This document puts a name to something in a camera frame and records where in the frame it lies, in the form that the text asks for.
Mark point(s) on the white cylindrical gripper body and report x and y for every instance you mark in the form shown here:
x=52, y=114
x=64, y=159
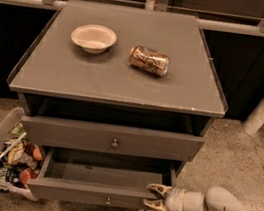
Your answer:
x=174, y=200

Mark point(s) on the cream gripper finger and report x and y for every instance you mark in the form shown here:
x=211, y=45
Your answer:
x=162, y=190
x=156, y=205

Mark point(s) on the grey drawer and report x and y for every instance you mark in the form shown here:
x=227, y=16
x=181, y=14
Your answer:
x=99, y=179
x=113, y=139

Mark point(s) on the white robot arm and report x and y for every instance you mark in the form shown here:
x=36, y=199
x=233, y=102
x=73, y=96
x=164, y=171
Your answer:
x=219, y=199

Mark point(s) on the grey top drawer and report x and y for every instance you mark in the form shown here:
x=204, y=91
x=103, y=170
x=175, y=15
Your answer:
x=113, y=139

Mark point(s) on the grey drawer cabinet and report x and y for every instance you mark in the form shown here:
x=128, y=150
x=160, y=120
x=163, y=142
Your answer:
x=58, y=79

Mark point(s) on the gold crushed soda can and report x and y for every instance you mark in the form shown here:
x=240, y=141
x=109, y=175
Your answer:
x=149, y=60

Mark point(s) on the red snack packet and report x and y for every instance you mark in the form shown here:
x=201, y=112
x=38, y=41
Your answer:
x=27, y=175

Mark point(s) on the beige crumpled snack bag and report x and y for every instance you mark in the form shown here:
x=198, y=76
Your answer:
x=19, y=155

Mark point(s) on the white paper bowl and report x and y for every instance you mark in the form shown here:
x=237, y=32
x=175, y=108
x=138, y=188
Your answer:
x=93, y=39

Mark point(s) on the white stick in bin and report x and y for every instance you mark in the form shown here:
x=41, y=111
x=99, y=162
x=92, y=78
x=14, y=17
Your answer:
x=17, y=140

